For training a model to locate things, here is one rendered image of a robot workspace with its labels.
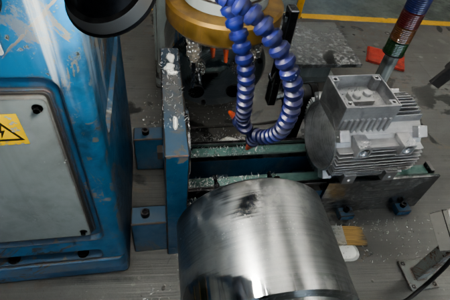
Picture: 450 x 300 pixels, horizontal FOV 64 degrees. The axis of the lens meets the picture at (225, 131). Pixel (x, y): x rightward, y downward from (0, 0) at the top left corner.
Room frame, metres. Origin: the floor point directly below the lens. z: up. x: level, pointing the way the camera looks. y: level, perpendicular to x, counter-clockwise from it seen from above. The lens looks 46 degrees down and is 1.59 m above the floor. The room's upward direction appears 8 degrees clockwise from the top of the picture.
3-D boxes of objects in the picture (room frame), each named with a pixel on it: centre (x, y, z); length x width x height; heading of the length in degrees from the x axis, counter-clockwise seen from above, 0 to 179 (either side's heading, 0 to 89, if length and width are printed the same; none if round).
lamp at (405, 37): (0.96, -0.46, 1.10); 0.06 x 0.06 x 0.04
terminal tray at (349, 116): (0.60, -0.27, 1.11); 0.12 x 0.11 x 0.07; 106
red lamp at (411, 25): (0.96, -0.46, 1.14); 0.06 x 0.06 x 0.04
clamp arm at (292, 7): (0.69, -0.10, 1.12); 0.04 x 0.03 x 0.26; 104
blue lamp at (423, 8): (0.96, -0.46, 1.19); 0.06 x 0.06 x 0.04
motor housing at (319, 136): (0.61, -0.31, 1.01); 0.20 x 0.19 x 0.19; 106
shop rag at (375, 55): (1.29, -0.60, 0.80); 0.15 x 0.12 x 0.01; 76
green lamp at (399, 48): (0.96, -0.46, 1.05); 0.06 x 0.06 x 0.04
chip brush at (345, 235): (0.45, -0.28, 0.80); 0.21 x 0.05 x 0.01; 98
